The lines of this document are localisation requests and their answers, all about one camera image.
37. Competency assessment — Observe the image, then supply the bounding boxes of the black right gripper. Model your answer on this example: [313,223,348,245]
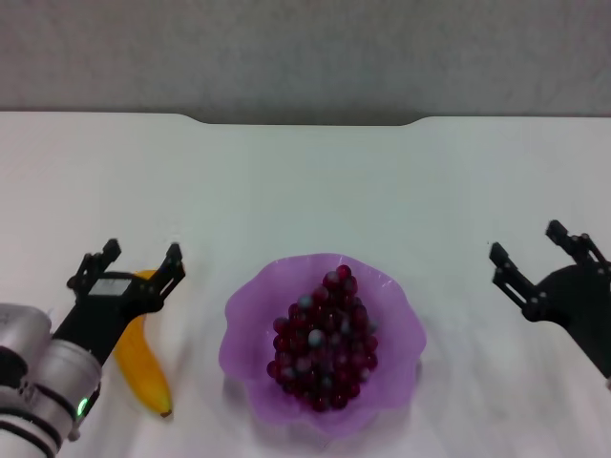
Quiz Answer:
[488,219,611,379]

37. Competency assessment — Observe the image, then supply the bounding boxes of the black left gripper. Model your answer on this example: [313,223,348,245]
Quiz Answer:
[51,238,186,369]

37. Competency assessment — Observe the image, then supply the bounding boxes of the yellow banana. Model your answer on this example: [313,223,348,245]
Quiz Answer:
[113,269,175,421]

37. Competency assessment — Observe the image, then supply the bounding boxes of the dark red grape bunch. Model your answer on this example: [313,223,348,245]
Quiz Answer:
[265,264,381,414]

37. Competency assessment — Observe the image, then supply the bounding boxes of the purple translucent wavy plate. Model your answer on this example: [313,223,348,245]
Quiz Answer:
[218,252,428,436]

